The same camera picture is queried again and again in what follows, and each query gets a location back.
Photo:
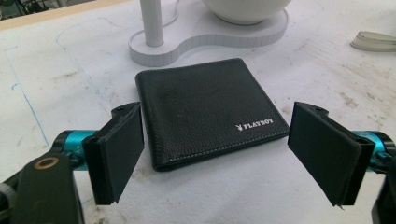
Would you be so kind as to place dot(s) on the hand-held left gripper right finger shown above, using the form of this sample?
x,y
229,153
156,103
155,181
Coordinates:
x,y
327,152

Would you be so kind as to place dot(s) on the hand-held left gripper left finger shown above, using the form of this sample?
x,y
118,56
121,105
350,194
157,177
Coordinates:
x,y
113,155

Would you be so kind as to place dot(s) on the black leather wallet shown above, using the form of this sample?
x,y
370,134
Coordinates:
x,y
205,109

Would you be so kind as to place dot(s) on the beige round lid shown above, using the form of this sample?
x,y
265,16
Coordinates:
x,y
373,41

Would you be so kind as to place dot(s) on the white stand with pole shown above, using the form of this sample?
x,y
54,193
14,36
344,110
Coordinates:
x,y
199,31

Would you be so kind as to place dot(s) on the white bowl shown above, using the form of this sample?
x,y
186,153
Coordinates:
x,y
246,9

